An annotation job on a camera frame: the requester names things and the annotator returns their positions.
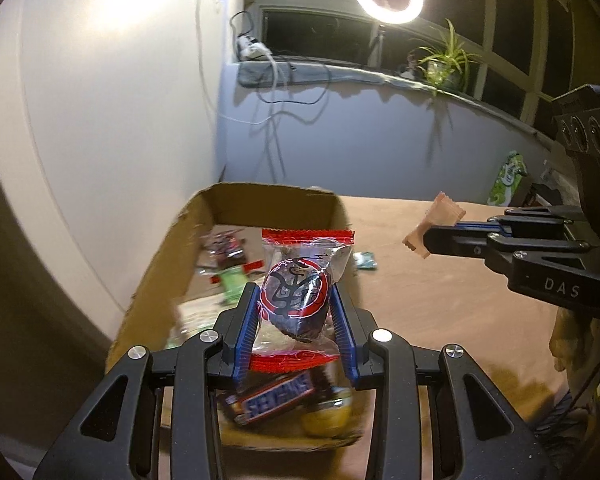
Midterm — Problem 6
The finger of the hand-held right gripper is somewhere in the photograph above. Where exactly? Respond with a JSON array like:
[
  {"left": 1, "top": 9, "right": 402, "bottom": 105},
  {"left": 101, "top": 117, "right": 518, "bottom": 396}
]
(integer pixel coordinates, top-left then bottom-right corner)
[
  {"left": 422, "top": 226, "right": 593, "bottom": 288},
  {"left": 452, "top": 204, "right": 588, "bottom": 241}
]

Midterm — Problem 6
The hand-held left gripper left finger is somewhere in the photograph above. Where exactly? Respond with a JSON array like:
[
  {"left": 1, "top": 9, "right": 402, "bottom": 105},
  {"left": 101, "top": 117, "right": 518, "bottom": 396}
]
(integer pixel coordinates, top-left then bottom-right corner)
[{"left": 32, "top": 282, "right": 261, "bottom": 480}]

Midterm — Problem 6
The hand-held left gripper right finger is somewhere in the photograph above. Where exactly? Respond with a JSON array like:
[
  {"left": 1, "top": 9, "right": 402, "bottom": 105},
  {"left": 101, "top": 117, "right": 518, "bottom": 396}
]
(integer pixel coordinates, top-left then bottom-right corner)
[{"left": 330, "top": 287, "right": 561, "bottom": 480}]

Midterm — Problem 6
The tan twisted candy wrapper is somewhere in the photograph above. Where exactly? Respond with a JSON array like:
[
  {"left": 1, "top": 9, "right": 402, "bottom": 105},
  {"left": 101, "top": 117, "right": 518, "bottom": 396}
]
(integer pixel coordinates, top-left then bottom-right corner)
[{"left": 402, "top": 191, "right": 467, "bottom": 261}]

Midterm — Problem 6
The red-edged clear cake packet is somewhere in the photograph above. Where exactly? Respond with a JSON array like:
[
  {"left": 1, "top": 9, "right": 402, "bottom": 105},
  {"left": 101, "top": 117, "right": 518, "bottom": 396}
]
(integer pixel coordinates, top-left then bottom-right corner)
[
  {"left": 250, "top": 228, "right": 356, "bottom": 373},
  {"left": 197, "top": 229, "right": 248, "bottom": 267}
]

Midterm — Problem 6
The brown chocolate bar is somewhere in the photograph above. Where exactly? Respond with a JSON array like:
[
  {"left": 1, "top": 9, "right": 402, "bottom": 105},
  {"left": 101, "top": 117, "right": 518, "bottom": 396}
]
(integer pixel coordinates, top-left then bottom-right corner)
[{"left": 220, "top": 371, "right": 331, "bottom": 428}]

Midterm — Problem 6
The cardboard box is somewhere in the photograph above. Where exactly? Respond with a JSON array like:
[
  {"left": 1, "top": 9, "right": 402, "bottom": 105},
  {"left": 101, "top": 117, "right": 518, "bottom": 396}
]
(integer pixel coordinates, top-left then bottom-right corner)
[{"left": 105, "top": 182, "right": 368, "bottom": 453}]

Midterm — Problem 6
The green snack bag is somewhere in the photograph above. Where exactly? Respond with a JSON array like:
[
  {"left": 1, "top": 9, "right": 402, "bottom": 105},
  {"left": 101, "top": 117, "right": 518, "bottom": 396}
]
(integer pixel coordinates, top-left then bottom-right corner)
[{"left": 487, "top": 150, "right": 528, "bottom": 207}]

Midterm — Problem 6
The pale clear snack packet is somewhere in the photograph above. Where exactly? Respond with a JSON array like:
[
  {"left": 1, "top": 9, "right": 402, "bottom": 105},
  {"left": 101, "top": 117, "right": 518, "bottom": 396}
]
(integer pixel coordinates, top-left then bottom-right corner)
[{"left": 167, "top": 300, "right": 231, "bottom": 351}]

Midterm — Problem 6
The green snack packet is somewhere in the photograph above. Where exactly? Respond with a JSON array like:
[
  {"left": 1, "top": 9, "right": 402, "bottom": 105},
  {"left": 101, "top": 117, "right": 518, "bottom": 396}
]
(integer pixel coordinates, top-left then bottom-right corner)
[{"left": 210, "top": 260, "right": 263, "bottom": 306}]

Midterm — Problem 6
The yellow jelly cup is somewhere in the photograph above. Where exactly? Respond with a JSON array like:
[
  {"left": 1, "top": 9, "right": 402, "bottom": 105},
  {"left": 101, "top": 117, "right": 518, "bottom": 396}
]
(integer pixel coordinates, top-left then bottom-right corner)
[{"left": 302, "top": 395, "right": 353, "bottom": 438}]

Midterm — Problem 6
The potted green plant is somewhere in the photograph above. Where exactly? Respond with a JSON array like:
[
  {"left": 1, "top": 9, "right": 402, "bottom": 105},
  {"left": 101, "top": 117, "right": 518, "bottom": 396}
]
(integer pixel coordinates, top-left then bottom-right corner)
[{"left": 407, "top": 19, "right": 483, "bottom": 96}]

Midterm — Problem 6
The grey window ledge cover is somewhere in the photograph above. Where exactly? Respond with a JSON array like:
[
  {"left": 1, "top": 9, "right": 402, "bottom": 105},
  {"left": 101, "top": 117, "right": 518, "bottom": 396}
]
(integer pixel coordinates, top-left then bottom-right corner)
[{"left": 237, "top": 57, "right": 556, "bottom": 146}]

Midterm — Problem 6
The window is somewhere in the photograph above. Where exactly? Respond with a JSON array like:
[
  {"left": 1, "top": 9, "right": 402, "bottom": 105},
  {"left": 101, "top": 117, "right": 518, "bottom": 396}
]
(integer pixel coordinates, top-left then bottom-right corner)
[{"left": 245, "top": 0, "right": 600, "bottom": 136}]

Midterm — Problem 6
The white power strip with cables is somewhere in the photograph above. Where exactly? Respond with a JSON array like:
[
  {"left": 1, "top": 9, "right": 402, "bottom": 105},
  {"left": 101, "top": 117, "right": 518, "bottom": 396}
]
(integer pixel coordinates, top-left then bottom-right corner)
[{"left": 230, "top": 10, "right": 332, "bottom": 107}]

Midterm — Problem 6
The thick white cable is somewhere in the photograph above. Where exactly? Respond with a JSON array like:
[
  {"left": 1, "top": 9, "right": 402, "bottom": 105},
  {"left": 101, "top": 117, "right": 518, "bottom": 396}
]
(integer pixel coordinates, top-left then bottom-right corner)
[{"left": 252, "top": 55, "right": 293, "bottom": 181}]

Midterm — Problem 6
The thin white cable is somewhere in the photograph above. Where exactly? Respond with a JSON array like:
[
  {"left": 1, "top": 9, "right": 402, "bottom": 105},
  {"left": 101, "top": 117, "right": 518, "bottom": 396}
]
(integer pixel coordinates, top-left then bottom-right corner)
[{"left": 196, "top": 0, "right": 262, "bottom": 125}]

